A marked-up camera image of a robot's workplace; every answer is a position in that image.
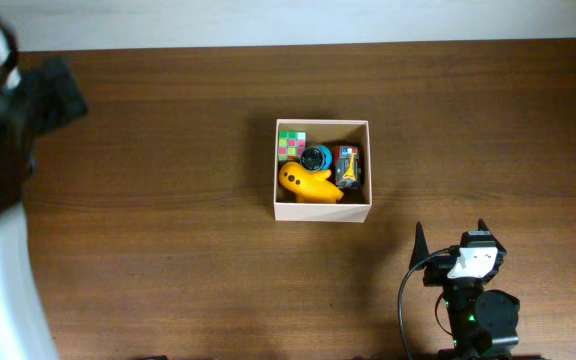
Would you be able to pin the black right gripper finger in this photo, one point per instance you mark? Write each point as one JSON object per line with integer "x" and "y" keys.
{"x": 483, "y": 228}
{"x": 420, "y": 248}

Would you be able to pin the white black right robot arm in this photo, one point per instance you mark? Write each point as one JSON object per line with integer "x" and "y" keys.
{"x": 483, "y": 324}

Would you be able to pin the beige open cardboard box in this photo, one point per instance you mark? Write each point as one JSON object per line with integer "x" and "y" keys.
{"x": 355, "y": 204}

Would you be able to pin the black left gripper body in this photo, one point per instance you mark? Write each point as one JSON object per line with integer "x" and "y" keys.
{"x": 37, "y": 102}

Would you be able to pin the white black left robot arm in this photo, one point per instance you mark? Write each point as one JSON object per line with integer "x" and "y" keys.
{"x": 24, "y": 331}

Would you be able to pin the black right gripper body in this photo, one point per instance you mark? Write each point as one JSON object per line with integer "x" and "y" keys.
{"x": 438, "y": 270}

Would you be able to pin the yellow rubber animal toy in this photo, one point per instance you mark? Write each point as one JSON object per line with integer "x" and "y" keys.
{"x": 309, "y": 187}

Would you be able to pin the black round turbine cap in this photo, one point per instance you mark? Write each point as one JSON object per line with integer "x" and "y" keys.
{"x": 314, "y": 159}

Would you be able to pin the blue ball with eye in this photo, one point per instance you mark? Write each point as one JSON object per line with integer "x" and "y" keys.
{"x": 328, "y": 153}

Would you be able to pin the multicoloured puzzle cube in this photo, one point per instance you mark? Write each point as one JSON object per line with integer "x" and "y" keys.
{"x": 290, "y": 145}

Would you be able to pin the grey red toy car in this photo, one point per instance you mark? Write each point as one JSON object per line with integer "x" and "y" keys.
{"x": 348, "y": 171}

